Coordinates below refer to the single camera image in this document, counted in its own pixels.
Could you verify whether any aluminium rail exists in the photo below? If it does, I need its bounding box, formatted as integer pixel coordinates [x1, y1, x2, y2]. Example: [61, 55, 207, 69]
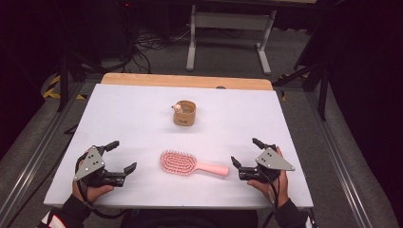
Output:
[305, 91, 374, 228]
[0, 82, 85, 228]

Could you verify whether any wooden table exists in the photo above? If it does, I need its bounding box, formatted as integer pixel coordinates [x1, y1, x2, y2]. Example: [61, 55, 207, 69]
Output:
[100, 72, 274, 91]

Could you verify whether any wooden cup with animal figure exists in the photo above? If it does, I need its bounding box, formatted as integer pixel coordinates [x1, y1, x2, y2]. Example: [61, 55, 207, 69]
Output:
[171, 100, 198, 127]

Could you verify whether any bundle of black floor cables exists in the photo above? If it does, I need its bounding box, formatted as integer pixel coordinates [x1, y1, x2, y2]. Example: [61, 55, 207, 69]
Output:
[125, 27, 193, 74]

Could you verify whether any white board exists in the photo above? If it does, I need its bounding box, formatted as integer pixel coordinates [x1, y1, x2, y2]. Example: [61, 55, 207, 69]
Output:
[43, 83, 315, 210]

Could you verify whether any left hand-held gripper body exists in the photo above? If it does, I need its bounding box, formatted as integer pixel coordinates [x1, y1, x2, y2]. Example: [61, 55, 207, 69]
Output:
[73, 144, 127, 188]

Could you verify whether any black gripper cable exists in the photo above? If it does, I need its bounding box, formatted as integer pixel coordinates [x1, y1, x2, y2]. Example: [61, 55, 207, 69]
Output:
[259, 170, 281, 228]
[74, 151, 127, 220]

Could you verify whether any pink hairbrush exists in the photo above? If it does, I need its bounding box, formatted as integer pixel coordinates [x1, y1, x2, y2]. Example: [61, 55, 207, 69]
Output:
[160, 149, 230, 178]

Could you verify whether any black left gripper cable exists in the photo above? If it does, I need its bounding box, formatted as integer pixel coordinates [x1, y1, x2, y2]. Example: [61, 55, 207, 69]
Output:
[74, 151, 127, 220]

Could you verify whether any person's dark clothing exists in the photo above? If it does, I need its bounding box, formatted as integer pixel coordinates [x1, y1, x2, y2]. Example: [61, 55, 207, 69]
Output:
[120, 208, 259, 228]

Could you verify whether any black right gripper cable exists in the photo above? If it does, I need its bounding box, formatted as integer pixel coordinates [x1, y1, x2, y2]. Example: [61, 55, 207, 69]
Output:
[259, 170, 281, 228]

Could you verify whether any person's left hand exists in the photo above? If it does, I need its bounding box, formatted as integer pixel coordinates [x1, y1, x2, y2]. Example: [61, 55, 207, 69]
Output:
[71, 157, 115, 204]

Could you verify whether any person's right hand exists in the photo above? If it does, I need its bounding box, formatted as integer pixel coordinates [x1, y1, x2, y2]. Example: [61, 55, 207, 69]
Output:
[246, 145, 290, 209]

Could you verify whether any black metal stand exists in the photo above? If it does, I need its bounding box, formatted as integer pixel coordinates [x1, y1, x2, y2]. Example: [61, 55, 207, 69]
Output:
[274, 61, 331, 122]
[56, 51, 107, 113]

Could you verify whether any yellow black floor tape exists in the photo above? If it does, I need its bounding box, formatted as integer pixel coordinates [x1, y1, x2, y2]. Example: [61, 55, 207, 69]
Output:
[42, 74, 87, 101]

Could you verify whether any grey metal table frame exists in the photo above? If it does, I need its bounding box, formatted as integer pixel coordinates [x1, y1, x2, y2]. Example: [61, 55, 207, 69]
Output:
[185, 3, 278, 76]

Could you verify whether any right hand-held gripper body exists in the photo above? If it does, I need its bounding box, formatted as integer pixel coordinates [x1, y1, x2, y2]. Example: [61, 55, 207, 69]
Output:
[239, 145, 297, 184]

